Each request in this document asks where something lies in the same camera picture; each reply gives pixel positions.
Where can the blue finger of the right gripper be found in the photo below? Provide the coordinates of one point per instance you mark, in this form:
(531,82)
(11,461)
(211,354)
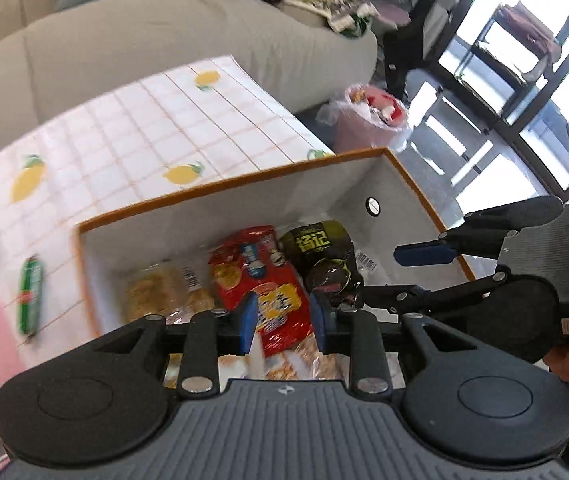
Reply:
(398,297)
(425,253)

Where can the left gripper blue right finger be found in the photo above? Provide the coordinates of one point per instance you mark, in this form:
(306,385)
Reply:
(319,310)

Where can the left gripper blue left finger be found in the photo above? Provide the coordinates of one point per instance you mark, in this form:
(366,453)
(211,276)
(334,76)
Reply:
(247,314)

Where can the red chips bag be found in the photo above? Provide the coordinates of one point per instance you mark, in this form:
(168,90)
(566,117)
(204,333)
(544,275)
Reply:
(251,261)

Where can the dark black snack packet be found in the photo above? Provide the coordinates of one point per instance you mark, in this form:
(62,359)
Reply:
(323,255)

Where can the beige cracker packet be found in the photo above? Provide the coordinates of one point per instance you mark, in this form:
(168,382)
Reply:
(166,288)

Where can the green sausage stick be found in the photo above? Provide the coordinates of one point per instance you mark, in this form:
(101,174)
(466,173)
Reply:
(30,296)

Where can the white bread snack bag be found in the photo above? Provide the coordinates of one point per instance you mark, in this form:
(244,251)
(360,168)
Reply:
(302,362)

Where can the orange storage box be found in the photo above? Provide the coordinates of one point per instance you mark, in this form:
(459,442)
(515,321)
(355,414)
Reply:
(369,192)

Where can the pink trash bin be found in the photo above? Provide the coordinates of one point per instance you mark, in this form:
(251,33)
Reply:
(367,117)

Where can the pink white lemon tablecloth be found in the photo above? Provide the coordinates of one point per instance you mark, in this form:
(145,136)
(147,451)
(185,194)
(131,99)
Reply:
(194,124)

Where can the grey office chair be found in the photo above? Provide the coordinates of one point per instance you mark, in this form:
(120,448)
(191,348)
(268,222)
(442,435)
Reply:
(410,46)

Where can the beige grey sofa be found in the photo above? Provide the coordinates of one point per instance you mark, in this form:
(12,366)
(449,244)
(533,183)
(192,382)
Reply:
(53,60)

